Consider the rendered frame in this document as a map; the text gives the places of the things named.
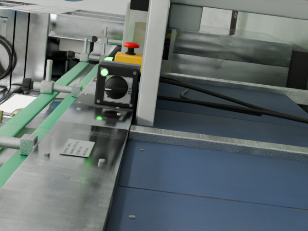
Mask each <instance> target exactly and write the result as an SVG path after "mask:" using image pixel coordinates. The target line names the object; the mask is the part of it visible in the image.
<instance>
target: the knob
mask: <svg viewBox="0 0 308 231"><path fill-rule="evenodd" d="M127 90H128V84H127V82H126V80H125V79H124V78H122V77H120V76H112V77H110V78H109V79H108V80H107V81H106V83H105V86H104V91H105V92H106V94H107V96H108V97H110V98H111V99H120V98H122V97H124V96H125V95H126V93H127Z"/></svg>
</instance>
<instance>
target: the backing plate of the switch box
mask: <svg viewBox="0 0 308 231"><path fill-rule="evenodd" d="M94 98H95V95H94V94H87V93H82V94H81V95H80V96H79V97H78V99H77V100H76V101H75V102H74V104H77V105H87V106H95V107H102V108H109V109H117V110H127V111H133V109H130V108H122V107H115V106H108V105H100V104H95V103H94Z"/></svg>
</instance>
